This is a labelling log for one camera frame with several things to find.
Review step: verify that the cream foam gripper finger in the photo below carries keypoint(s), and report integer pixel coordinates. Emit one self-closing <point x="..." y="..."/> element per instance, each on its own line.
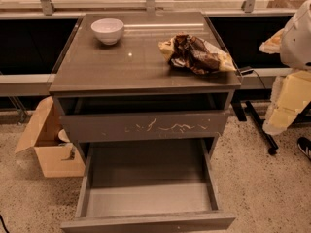
<point x="273" y="44"/>

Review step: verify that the brown chip bag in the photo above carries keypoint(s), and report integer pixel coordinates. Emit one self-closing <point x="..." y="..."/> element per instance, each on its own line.
<point x="195" y="54"/>

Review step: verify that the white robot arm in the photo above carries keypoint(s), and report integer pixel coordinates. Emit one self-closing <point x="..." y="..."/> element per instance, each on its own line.
<point x="293" y="42"/>

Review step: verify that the grey drawer cabinet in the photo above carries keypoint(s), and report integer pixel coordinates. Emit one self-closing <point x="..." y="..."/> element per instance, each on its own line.
<point x="135" y="66"/>

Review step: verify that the scratched grey upper drawer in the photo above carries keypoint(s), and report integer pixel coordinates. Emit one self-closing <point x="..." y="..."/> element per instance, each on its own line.
<point x="131" y="118"/>

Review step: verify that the open grey lower drawer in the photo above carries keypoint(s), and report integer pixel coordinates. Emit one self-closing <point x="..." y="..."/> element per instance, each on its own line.
<point x="161" y="186"/>

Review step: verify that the black metal stand base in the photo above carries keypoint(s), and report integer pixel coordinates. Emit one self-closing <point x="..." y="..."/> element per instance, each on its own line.
<point x="241" y="112"/>

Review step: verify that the black and white shoe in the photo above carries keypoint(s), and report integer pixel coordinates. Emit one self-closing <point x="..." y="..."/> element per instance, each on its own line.
<point x="304" y="145"/>

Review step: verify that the white ceramic bowl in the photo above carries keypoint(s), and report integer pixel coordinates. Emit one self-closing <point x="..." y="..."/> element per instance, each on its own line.
<point x="108" y="30"/>

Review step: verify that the open cardboard box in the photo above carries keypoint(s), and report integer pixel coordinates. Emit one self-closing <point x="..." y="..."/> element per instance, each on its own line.
<point x="57" y="156"/>

